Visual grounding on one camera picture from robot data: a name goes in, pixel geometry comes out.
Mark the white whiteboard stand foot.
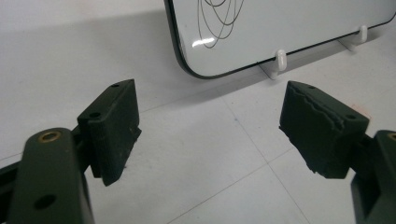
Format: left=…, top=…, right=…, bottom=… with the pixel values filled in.
left=337, top=24, right=369, bottom=52
left=260, top=49, right=288, bottom=80

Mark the white whiteboard with black rim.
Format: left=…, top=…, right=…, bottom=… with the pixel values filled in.
left=163, top=0, right=396, bottom=80

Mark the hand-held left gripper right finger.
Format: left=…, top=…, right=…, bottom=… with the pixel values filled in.
left=278, top=80, right=372, bottom=180

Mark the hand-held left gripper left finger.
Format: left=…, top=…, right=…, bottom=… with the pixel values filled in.
left=77, top=78, right=143, bottom=187

